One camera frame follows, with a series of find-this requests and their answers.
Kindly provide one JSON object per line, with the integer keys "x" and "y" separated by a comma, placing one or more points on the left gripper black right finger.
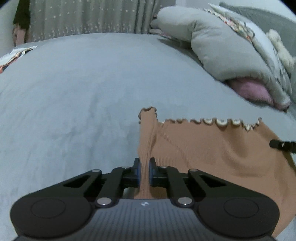
{"x": 225, "y": 208}

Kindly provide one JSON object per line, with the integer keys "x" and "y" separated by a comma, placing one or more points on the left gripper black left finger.
{"x": 66, "y": 207}

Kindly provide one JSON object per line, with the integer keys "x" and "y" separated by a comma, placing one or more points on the brown knit sweater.
{"x": 229, "y": 149}

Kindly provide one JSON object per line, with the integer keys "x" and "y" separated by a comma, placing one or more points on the pink pillow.
{"x": 254, "y": 91}

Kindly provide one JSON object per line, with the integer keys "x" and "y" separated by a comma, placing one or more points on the cream plush toy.
{"x": 285, "y": 57}

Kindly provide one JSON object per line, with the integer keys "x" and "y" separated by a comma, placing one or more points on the grey bed sheet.
{"x": 72, "y": 103}

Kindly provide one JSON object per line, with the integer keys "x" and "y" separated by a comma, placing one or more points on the white pillow with swirl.
{"x": 261, "y": 42}

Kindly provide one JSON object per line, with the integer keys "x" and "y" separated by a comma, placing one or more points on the grey folded duvet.
{"x": 223, "y": 53}

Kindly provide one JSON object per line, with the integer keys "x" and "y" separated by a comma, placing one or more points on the grey padded headboard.
{"x": 267, "y": 20}

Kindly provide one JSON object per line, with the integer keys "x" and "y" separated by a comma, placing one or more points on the floral patterned cloth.
{"x": 237, "y": 26}

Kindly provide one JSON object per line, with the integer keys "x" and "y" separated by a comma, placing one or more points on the open books and papers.
{"x": 13, "y": 56}

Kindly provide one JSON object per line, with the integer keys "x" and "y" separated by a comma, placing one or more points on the pink hanging garment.
{"x": 20, "y": 36}

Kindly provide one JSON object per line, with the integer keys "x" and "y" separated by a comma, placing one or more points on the grey patterned curtain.
{"x": 53, "y": 19}

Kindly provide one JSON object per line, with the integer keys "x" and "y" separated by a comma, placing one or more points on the dark hanging garment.
{"x": 22, "y": 17}

